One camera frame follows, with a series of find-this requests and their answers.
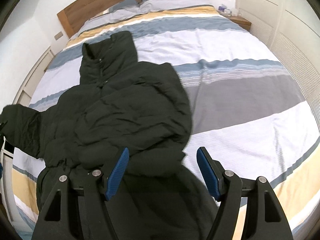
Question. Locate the wooden nightstand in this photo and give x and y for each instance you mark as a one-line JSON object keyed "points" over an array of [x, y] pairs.
{"points": [[242, 22]]}

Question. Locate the white wardrobe doors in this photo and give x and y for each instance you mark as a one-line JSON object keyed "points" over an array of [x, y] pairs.
{"points": [[290, 29]]}

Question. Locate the wall switch plate left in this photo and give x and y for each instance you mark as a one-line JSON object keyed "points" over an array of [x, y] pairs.
{"points": [[58, 35]]}

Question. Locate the striped duvet cover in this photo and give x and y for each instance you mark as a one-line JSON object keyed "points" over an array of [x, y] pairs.
{"points": [[246, 109]]}

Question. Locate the grey pillow right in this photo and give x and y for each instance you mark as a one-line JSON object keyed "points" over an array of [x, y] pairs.
{"points": [[161, 5]]}

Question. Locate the items on nightstand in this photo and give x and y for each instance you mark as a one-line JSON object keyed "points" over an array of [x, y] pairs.
{"points": [[226, 11]]}

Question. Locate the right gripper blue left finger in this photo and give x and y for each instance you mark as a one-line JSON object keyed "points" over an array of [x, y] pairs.
{"points": [[60, 216]]}

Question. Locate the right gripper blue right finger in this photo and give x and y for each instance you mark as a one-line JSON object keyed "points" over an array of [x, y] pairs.
{"points": [[264, 219]]}

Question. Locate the black puffer jacket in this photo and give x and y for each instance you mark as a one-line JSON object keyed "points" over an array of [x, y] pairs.
{"points": [[121, 102]]}

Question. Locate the grey pillow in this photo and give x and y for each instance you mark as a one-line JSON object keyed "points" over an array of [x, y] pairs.
{"points": [[116, 13], [161, 5]]}

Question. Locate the grey pillow left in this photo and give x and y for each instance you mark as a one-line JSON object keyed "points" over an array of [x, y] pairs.
{"points": [[116, 13]]}

